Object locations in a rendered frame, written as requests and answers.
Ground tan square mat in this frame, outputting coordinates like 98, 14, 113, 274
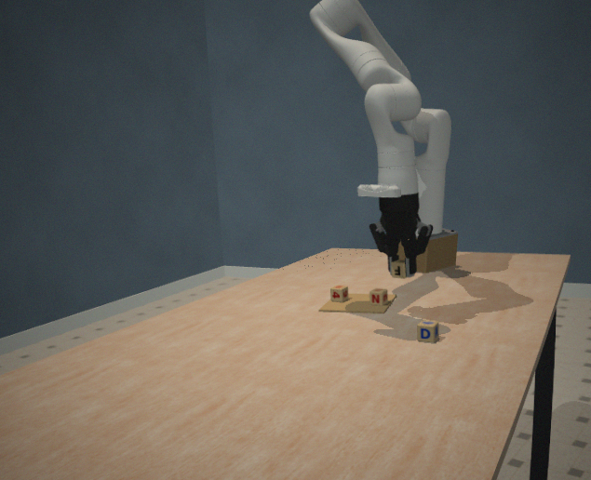
318, 293, 396, 313

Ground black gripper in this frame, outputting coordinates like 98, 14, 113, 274
369, 193, 433, 277

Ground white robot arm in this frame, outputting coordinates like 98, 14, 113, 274
310, 0, 451, 234

